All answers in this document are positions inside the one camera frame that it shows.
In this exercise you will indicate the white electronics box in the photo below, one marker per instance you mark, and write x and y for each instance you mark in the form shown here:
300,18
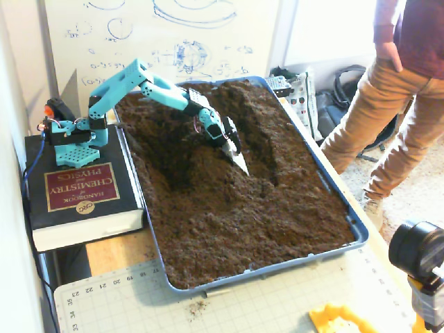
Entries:
305,100

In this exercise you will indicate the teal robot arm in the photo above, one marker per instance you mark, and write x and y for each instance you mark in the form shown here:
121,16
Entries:
114,85

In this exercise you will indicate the pale green cutting mat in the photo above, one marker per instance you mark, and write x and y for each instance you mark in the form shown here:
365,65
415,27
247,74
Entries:
243,312

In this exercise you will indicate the black orange clamp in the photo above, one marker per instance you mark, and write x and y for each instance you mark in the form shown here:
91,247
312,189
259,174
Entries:
59,109

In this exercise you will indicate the white shoe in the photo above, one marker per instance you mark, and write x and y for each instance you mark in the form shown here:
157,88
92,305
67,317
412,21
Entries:
373,211

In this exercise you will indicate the black chemistry physics handbook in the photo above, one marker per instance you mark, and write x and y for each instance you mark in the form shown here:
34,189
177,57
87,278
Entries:
83,187

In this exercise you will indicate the brown soil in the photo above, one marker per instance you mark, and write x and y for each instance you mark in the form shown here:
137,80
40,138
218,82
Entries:
225,215

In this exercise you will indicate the whiteboard with blue sketches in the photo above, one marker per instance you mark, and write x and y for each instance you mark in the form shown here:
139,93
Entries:
156,34

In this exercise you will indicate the black backpack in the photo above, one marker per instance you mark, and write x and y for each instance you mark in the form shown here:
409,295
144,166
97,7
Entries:
347,79

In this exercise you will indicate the yellow plastic part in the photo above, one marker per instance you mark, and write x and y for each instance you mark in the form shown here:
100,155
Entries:
322,317

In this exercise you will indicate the blue plastic tray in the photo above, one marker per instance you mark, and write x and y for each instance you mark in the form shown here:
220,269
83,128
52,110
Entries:
360,239

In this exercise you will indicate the black camera lens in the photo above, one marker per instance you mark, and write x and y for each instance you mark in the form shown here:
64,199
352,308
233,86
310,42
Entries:
412,246

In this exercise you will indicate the black vented device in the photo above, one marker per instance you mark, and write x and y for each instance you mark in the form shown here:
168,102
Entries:
279,85

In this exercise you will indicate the person in tan trousers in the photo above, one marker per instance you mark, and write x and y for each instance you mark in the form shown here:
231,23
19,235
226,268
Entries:
381,104

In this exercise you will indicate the maroon sleeved person forearm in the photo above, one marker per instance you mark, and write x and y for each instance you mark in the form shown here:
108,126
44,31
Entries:
385,22

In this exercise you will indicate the yellow grey lens stand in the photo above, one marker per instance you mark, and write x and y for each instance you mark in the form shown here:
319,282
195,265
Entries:
428,305

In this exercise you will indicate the spilled soil crumbs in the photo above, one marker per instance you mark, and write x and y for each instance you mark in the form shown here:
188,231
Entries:
198,307

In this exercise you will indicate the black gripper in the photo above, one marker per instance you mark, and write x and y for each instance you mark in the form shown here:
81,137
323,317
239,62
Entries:
232,148

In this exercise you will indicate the bare person hand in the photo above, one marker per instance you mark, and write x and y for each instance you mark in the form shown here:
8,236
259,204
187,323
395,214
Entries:
389,55

